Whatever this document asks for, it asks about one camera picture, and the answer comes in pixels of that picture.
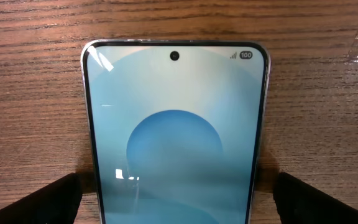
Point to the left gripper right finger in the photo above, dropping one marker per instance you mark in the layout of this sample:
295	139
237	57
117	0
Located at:
300	203

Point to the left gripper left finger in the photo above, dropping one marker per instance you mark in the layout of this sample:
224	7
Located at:
57	202

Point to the Galaxy S25 smartphone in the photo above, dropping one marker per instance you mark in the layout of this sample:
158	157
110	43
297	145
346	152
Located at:
175	127

